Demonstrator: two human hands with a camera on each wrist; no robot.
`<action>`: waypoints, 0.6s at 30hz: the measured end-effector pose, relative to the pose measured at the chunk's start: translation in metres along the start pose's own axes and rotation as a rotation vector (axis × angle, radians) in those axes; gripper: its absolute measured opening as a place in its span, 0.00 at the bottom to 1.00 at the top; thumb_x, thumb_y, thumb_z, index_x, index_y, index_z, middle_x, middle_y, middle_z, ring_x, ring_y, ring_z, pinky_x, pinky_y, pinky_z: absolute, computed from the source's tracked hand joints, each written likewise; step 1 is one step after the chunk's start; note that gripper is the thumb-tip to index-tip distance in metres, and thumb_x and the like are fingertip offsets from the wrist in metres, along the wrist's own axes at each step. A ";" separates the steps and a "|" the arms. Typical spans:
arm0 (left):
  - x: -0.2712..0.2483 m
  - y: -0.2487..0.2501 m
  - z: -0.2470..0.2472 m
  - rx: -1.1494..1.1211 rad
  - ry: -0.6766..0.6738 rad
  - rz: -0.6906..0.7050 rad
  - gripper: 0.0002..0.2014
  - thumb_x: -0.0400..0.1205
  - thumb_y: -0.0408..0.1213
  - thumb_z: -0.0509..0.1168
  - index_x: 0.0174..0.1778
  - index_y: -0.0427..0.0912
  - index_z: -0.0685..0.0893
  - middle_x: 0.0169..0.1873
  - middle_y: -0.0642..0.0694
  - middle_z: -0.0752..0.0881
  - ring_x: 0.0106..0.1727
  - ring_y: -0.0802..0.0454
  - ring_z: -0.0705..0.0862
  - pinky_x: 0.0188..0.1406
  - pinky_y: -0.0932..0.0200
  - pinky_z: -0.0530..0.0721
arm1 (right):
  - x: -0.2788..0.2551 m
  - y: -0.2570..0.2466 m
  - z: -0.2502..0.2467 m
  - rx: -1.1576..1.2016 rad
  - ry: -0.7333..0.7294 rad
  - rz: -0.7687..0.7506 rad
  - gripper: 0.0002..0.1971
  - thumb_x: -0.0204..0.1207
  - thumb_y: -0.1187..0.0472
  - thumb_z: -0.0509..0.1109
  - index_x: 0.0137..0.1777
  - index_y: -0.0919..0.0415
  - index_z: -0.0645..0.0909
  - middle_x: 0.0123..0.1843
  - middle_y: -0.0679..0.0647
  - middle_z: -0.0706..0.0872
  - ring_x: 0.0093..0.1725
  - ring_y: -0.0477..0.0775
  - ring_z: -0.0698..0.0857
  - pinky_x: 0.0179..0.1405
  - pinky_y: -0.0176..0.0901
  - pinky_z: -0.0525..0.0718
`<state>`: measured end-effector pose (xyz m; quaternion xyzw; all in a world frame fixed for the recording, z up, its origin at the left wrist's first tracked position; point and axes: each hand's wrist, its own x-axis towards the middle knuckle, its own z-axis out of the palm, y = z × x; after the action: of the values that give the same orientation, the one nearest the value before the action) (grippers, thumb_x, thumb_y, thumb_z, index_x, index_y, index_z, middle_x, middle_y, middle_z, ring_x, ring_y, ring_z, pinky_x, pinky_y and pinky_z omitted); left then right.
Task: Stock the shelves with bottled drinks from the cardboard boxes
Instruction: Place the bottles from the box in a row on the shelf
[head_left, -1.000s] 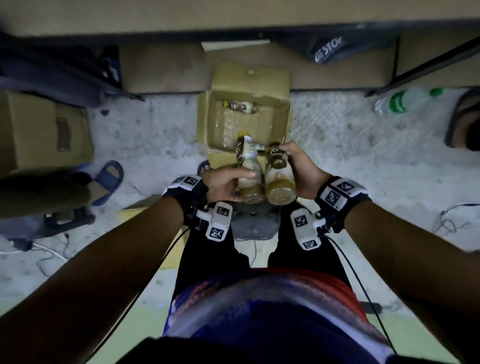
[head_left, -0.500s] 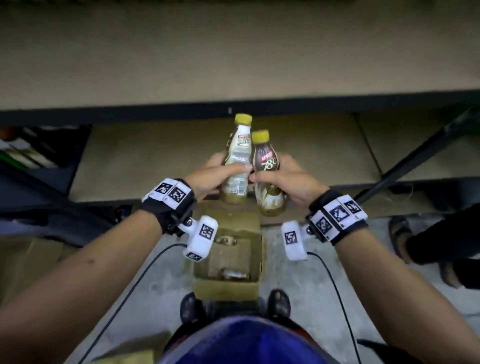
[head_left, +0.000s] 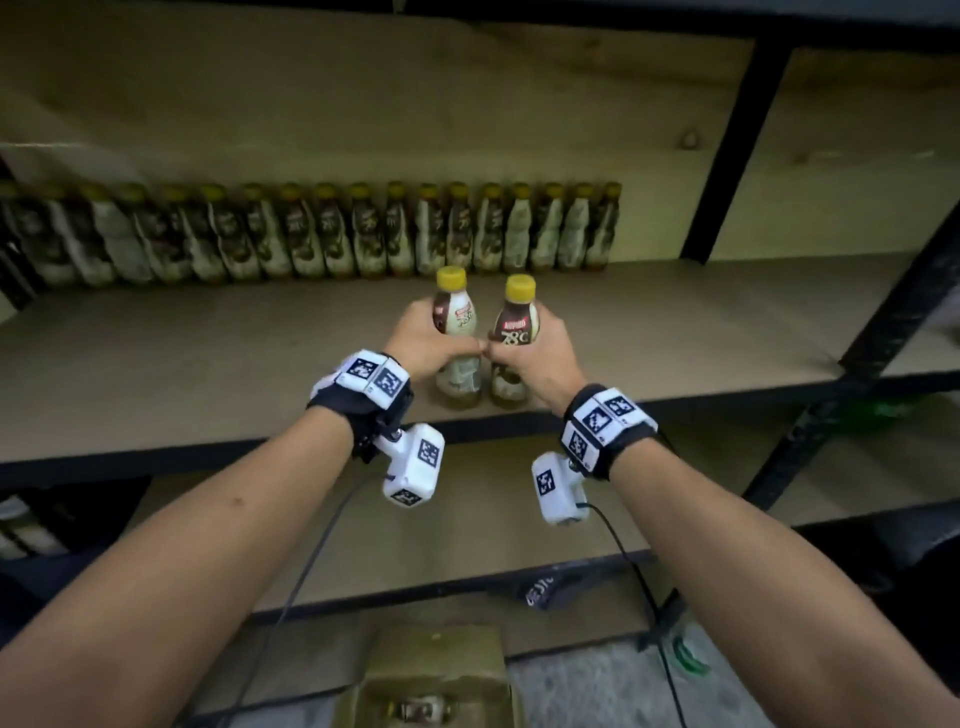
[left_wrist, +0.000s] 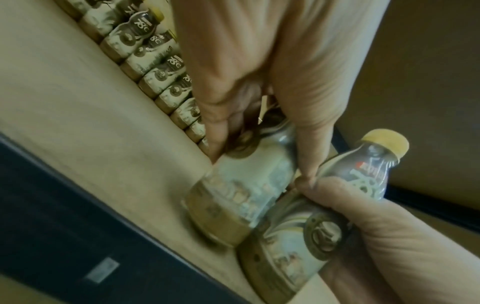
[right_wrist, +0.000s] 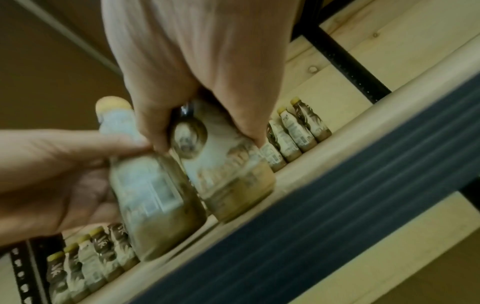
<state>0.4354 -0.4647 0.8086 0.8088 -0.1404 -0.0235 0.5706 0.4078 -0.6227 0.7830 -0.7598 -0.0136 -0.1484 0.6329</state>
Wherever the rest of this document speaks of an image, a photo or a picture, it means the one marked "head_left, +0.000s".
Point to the person's right hand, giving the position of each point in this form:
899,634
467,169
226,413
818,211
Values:
547,360

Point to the person's left hand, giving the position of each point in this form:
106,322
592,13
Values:
420,345

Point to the yellow-capped drink bottle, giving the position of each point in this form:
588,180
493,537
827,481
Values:
516,315
454,311

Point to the row of coffee bottles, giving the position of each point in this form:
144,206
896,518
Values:
300,232

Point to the wooden shelf with black frame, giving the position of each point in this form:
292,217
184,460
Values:
187,360

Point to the cardboard box of coffee bottles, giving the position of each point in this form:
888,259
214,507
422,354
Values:
435,660

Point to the person's right forearm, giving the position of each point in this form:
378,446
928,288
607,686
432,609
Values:
772,600

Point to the person's left forearm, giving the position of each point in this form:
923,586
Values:
150,585

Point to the clear plastic bottle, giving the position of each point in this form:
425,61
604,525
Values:
690,652

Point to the small packaged goods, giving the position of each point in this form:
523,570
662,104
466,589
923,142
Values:
30,529

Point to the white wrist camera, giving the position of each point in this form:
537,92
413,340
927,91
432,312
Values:
559,491
412,465

